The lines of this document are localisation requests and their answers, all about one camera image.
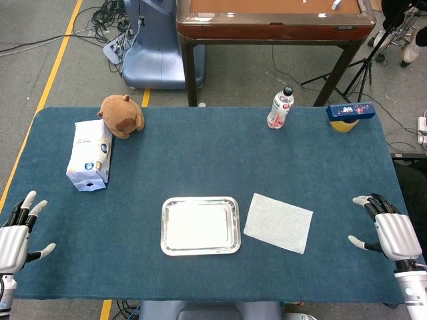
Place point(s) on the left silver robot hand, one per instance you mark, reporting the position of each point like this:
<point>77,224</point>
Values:
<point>13,240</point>

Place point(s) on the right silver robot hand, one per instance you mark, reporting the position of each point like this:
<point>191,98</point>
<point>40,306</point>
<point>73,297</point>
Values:
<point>397,233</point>

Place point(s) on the white sheet of paper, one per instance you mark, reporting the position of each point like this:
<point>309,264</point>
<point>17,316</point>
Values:
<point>277,223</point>

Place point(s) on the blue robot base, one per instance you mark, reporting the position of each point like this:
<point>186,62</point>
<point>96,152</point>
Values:
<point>153,60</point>

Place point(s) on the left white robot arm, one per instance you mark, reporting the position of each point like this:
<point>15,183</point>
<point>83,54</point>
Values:
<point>6,290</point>

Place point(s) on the stainless steel tray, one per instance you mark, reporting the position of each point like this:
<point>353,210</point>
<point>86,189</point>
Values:
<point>200,226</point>

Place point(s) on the black equipment case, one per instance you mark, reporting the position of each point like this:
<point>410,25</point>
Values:
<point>412,200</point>

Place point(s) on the white power strip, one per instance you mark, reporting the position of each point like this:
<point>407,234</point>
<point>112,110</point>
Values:
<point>422,130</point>

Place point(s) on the white tissue pack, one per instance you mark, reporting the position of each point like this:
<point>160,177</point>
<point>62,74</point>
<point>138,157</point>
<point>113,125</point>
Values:
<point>88,156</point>

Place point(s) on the blue cardboard box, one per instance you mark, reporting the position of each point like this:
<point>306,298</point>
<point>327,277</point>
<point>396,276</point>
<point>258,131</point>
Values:
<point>350,111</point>

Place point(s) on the brown capybara plush toy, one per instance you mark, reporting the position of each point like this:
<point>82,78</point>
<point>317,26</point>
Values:
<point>120,116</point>

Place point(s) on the clear plastic drink bottle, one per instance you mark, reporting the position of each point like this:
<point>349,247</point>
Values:
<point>280,110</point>

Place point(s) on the black tripod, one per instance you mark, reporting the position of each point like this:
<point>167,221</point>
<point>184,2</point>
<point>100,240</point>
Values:
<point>367,63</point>

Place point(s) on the wheeled chair base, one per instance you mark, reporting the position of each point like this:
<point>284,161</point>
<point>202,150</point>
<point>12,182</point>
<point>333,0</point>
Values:
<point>375,38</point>

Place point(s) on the grey robot torso base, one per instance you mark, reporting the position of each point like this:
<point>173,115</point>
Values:
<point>210,311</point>

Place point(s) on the blue table cloth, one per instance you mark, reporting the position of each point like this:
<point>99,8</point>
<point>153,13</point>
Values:
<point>200,160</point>

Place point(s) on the grey power strip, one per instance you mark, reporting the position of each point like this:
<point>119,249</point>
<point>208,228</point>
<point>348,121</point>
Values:
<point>115,48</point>

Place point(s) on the person in black clothes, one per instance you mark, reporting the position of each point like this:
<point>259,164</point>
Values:
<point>393,13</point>

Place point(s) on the single white mahjong tile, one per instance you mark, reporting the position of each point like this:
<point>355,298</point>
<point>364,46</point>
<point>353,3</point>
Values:
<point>336,4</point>

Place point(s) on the brown mahjong table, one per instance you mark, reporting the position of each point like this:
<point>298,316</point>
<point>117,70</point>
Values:
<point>273,30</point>

